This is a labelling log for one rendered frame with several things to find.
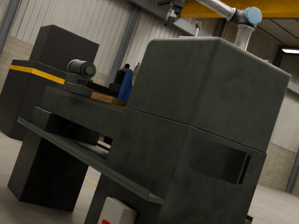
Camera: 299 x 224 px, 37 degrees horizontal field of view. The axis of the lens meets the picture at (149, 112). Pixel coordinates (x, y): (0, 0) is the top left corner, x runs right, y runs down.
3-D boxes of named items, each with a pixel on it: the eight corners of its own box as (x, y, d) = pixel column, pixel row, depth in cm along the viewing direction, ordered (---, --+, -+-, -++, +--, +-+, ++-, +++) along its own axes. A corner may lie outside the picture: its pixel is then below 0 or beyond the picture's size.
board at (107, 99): (160, 121, 276) (162, 115, 277) (111, 103, 258) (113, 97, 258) (137, 114, 302) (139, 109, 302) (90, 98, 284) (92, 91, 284)
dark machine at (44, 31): (79, 157, 749) (118, 47, 757) (8, 137, 691) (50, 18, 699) (50, 138, 908) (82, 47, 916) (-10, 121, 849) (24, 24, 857)
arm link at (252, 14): (229, 91, 295) (254, 13, 297) (239, 91, 281) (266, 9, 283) (213, 85, 292) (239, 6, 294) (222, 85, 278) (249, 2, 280)
